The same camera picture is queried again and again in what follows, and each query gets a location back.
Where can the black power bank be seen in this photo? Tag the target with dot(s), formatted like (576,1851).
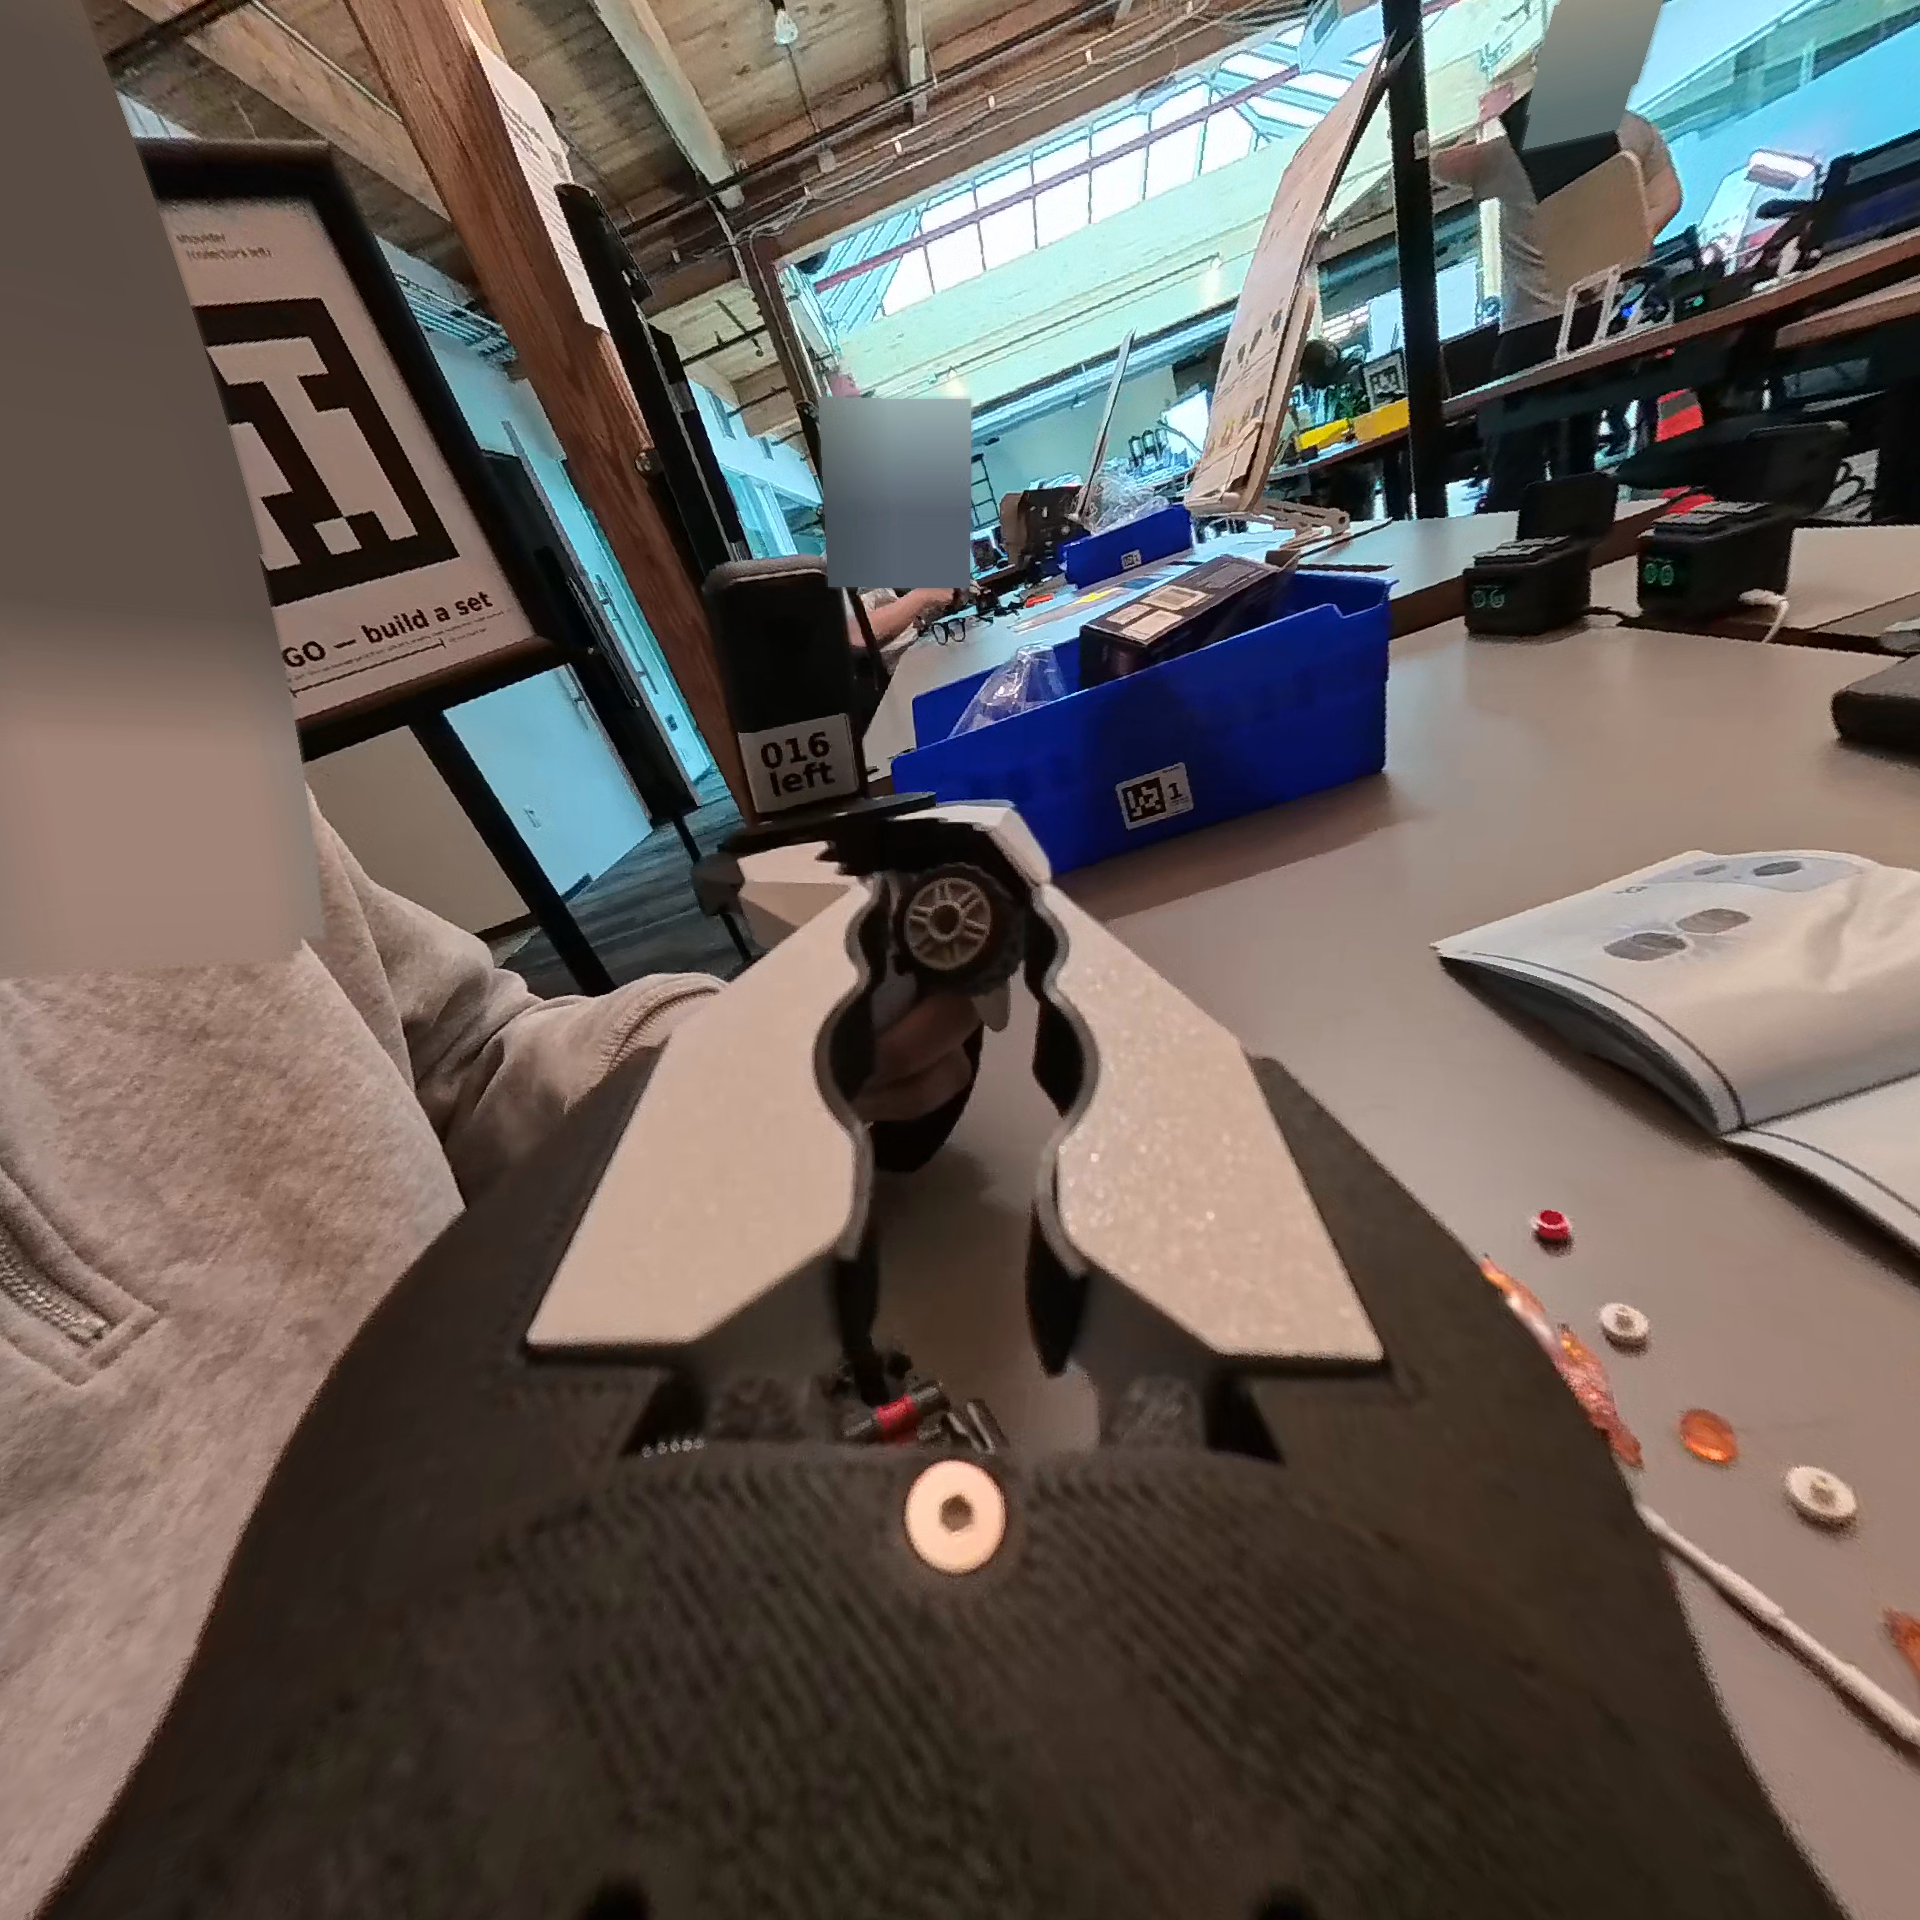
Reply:
(1883,704)

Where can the orange lego wedge plates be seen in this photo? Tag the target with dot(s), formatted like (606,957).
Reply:
(1906,1639)

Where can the white round lego piece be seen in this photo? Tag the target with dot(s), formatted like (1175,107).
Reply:
(1820,1495)
(1623,1322)

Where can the clear plastic bag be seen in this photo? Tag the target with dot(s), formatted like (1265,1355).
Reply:
(1020,682)

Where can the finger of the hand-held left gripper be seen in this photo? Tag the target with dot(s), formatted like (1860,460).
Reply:
(990,840)
(788,901)

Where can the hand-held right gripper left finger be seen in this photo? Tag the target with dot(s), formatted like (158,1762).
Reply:
(705,1200)

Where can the wooden desk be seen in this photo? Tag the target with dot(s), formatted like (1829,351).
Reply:
(1725,322)

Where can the person's left hand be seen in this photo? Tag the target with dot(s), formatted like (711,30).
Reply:
(923,1059)

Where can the white paper notice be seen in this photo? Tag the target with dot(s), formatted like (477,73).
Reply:
(549,180)

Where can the blue plastic bin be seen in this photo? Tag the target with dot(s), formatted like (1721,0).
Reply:
(1124,549)
(1050,750)

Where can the person's left forearm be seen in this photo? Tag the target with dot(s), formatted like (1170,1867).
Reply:
(585,1050)

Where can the dark cardboard box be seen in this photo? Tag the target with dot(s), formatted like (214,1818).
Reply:
(1185,608)

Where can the orange lego flame piece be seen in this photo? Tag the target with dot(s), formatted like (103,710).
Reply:
(1583,1380)

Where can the person's grey sweater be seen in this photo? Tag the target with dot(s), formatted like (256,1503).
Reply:
(225,1274)

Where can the black lego tire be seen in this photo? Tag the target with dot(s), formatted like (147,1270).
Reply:
(1009,961)

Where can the black lego motorcycle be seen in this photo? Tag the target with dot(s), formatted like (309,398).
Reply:
(896,1412)

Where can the wooden post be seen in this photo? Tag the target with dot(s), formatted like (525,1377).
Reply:
(525,375)

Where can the black metal pole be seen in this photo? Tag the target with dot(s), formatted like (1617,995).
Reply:
(1411,300)

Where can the instruction booklet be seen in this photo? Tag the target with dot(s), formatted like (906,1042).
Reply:
(1725,974)

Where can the tan board on stand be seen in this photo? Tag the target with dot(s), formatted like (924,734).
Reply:
(1275,300)

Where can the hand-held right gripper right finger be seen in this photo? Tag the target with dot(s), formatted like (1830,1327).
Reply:
(1215,1200)

